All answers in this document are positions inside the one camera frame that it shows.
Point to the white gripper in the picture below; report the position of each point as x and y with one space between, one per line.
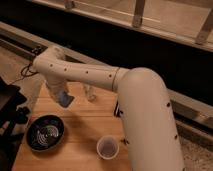
56 86

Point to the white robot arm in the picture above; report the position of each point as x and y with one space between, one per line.
145 107

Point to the dark ceramic bowl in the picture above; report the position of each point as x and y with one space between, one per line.
45 133

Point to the black camera tripod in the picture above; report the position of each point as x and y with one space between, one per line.
11 114

